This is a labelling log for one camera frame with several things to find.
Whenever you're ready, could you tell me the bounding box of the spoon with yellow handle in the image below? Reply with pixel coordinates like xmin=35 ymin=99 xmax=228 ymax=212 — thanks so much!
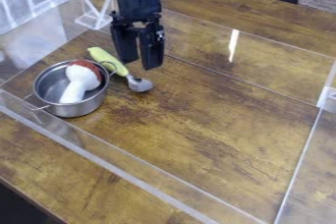
xmin=88 ymin=47 xmax=154 ymax=92

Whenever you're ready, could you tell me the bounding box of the small silver pot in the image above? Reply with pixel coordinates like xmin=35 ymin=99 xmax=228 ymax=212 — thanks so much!
xmin=26 ymin=60 xmax=115 ymax=118

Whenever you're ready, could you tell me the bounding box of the red and white toy mushroom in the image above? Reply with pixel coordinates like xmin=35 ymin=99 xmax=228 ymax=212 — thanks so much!
xmin=59 ymin=60 xmax=102 ymax=103

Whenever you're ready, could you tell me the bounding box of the clear acrylic triangular bracket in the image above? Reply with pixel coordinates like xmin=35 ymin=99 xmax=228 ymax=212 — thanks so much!
xmin=75 ymin=0 xmax=115 ymax=30

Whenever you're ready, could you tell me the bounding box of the clear acrylic enclosure wall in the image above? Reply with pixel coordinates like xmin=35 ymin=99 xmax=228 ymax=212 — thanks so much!
xmin=0 ymin=0 xmax=336 ymax=224

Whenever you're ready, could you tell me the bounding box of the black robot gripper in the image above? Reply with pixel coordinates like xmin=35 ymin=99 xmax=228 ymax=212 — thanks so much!
xmin=111 ymin=0 xmax=166 ymax=71

